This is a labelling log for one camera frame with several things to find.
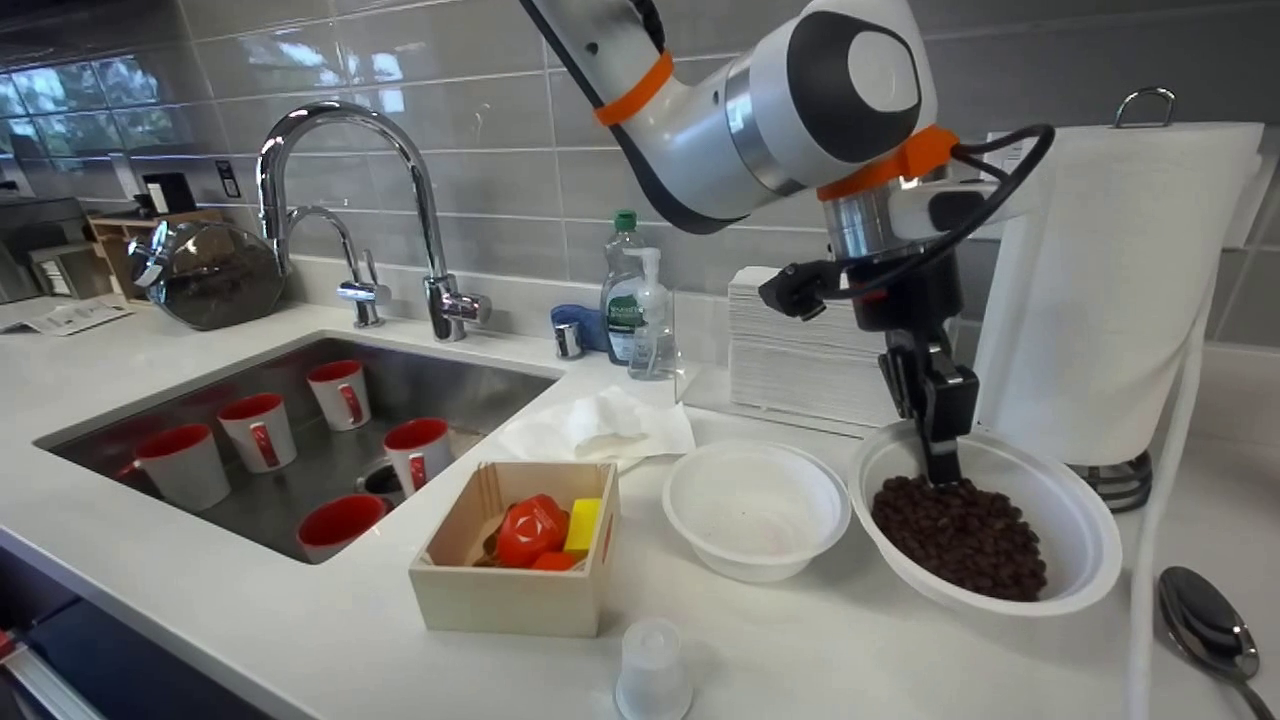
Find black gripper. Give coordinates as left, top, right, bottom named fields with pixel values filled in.
left=852, top=252, right=981, bottom=484

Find small white bowl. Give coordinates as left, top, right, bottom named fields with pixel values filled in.
left=659, top=442, right=852, bottom=585

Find small translucent plastic cup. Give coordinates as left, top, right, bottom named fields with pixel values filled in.
left=610, top=620, right=696, bottom=720

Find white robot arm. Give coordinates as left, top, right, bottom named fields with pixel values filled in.
left=520, top=0, right=984, bottom=484

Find coffee beans in large bowl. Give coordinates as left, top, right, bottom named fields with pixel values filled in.
left=870, top=477, right=1047, bottom=602

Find large white bowl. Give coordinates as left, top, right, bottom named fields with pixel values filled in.
left=844, top=423, right=1125, bottom=620

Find stack of folded napkins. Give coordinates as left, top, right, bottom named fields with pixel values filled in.
left=726, top=268, right=897, bottom=427

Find black paper towel holder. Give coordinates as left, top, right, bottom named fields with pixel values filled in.
left=1074, top=86, right=1179, bottom=512

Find paper towel roll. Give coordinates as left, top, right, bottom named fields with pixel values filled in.
left=976, top=119, right=1265, bottom=466

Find clear soap dispenser bottle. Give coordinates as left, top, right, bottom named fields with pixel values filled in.
left=628, top=249, right=676, bottom=380

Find white cloth on counter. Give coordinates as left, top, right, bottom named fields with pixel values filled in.
left=491, top=384, right=701, bottom=472

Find green dish soap bottle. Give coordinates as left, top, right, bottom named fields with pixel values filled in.
left=598, top=212, right=647, bottom=367

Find blue sponge holder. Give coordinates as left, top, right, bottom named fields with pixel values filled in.
left=553, top=306, right=608, bottom=360

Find black metal spoon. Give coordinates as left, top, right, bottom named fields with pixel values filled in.
left=1156, top=566, right=1277, bottom=720

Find yellow block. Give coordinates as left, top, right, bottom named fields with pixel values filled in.
left=562, top=495, right=602, bottom=557

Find wooden box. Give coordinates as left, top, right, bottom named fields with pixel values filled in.
left=407, top=462, right=614, bottom=636

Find chrome kitchen faucet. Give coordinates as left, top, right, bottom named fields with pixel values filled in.
left=254, top=101, right=491, bottom=340

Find red white mug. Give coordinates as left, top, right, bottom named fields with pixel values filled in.
left=384, top=416, right=451, bottom=491
left=309, top=360, right=371, bottom=431
left=214, top=394, right=294, bottom=472
left=136, top=423, right=229, bottom=507
left=294, top=491, right=386, bottom=566

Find small chrome tap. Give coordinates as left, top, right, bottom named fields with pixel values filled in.
left=293, top=205, right=386, bottom=327

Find stainless steel sink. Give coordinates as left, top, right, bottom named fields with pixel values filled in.
left=42, top=337, right=547, bottom=560

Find dark bag of goods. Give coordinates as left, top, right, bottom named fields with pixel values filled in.
left=129, top=221, right=289, bottom=334

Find white cable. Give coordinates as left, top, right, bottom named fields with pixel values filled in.
left=1125, top=314, right=1215, bottom=720

